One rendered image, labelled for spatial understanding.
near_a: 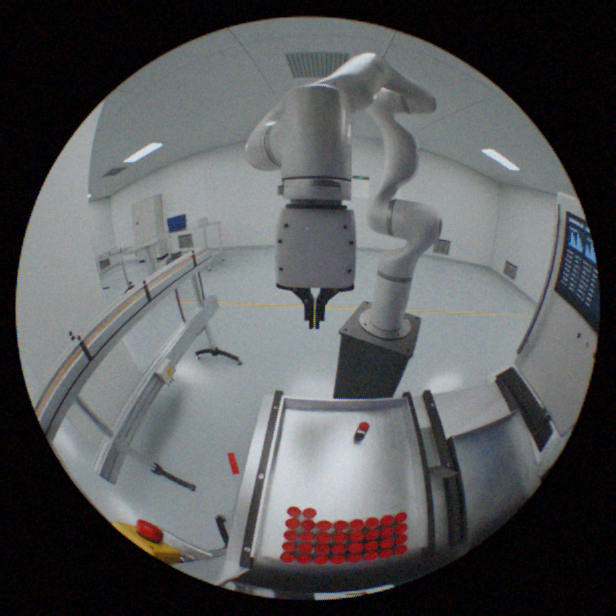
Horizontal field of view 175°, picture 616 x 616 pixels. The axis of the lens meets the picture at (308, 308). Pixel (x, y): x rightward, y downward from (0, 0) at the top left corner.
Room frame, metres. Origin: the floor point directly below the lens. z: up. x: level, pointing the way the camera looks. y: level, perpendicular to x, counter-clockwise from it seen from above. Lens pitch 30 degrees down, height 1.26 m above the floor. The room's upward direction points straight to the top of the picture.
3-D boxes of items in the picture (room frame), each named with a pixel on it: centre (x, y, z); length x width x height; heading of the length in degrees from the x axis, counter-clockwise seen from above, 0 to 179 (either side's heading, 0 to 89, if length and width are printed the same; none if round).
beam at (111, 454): (0.64, 0.85, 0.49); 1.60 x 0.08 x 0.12; 176
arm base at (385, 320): (0.58, -0.27, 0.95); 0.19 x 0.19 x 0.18
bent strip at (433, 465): (0.09, -0.24, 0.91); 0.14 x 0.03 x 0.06; 175
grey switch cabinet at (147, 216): (5.24, 4.98, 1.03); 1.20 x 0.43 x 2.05; 86
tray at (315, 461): (0.07, -0.06, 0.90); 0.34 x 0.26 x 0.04; 175
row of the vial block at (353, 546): (-0.06, -0.05, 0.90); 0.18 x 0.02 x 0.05; 85
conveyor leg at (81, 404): (0.09, 0.89, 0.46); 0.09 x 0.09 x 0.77; 86
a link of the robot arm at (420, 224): (0.56, -0.30, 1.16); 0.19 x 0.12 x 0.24; 50
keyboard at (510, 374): (0.10, -0.77, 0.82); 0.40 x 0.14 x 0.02; 6
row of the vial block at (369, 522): (-0.02, -0.06, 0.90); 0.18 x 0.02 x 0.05; 85
